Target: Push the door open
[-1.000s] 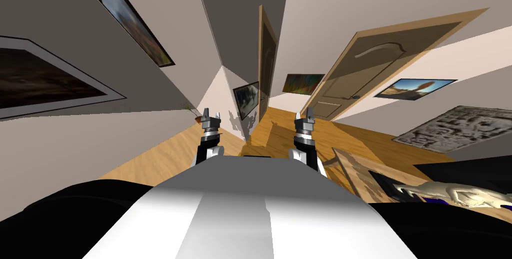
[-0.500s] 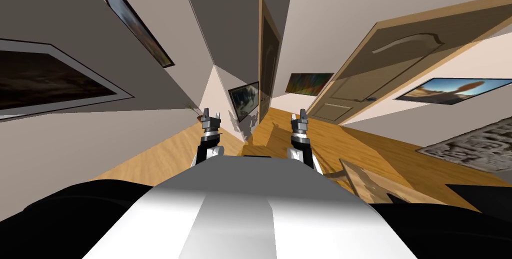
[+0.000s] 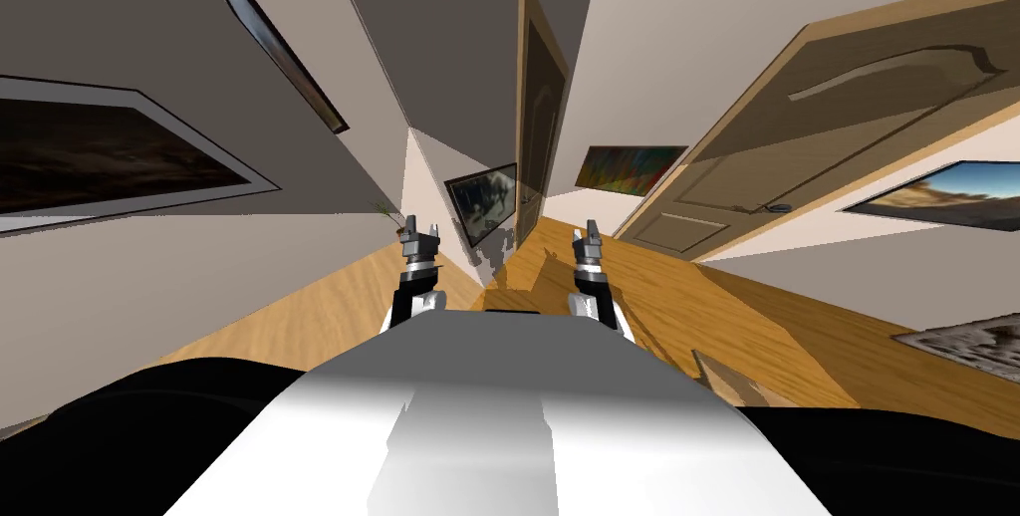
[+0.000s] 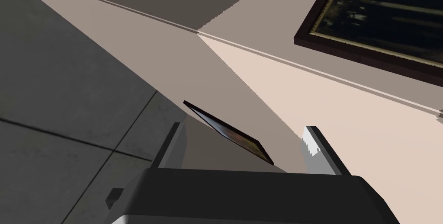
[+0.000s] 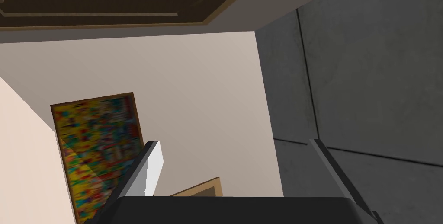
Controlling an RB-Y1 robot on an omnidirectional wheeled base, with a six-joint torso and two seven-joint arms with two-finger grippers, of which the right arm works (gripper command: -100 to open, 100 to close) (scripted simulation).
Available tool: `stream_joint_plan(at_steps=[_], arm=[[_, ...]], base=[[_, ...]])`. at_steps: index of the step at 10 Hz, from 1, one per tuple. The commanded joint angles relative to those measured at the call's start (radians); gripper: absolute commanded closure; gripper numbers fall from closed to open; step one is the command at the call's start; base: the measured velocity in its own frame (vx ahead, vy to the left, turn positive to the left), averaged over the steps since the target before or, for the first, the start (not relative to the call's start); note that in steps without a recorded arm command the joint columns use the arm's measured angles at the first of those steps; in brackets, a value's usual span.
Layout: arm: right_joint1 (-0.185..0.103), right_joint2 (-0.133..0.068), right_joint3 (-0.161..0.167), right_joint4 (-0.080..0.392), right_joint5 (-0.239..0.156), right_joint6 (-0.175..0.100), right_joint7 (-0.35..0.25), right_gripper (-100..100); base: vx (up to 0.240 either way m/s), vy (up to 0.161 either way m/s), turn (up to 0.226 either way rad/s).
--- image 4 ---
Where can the large dark framed painting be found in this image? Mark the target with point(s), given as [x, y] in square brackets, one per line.
[380, 16]

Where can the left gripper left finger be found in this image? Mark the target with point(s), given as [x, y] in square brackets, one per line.
[170, 149]

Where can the small dark framed painting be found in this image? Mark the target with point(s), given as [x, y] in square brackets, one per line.
[232, 134]

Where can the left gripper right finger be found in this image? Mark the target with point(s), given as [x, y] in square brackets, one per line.
[321, 154]

